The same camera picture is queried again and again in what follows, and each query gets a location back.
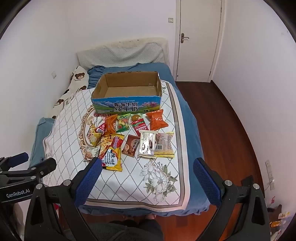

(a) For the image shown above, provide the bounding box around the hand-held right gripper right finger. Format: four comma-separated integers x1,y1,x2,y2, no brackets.
193,158,271,241

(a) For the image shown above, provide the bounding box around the orange stick snack packet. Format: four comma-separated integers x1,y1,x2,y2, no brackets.
105,114,118,135

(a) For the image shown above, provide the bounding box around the grey quilted pillow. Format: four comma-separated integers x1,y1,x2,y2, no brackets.
76,37,170,70

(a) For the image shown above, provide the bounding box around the pile of floor clutter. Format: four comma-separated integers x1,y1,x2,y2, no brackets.
266,196,292,230

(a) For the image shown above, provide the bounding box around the silver white wafer packet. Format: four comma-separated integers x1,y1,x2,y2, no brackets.
137,130,158,159

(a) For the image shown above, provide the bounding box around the clear bread packet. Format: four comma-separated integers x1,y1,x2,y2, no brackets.
154,132,175,158

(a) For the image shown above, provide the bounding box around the white power strip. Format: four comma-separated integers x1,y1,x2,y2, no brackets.
265,160,275,191

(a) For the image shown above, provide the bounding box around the bear print pillow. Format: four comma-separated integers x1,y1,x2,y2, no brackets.
47,65,89,120

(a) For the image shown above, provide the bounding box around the red braised egg packet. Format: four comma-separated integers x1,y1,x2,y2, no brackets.
131,113,148,131

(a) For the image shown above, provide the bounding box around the green candy packet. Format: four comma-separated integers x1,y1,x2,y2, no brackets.
116,112,131,132

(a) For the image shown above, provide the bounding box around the small yellow snack packet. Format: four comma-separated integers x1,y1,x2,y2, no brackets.
89,125,102,146

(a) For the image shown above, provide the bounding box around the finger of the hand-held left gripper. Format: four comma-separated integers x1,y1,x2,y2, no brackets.
28,158,57,184
0,152,29,172

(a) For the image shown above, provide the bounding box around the white cookie packet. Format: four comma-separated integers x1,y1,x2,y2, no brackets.
84,146,100,161

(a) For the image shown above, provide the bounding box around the yellow instant noodle packet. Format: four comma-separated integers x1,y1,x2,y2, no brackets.
99,133,125,172

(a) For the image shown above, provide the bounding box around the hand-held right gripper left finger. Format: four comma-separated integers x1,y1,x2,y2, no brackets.
24,157,103,241

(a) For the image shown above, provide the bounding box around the white door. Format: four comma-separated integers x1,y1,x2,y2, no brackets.
175,0,225,82

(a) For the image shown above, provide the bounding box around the blue printed cardboard box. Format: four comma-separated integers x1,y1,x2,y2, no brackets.
91,71,163,114

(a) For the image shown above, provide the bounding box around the brown biscuit packet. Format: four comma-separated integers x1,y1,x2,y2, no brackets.
121,134,141,157

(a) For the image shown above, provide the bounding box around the dark square object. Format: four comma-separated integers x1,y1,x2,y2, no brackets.
241,175,254,188

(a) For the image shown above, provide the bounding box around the orange crinkled snack packet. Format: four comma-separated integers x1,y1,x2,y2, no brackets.
146,109,169,131

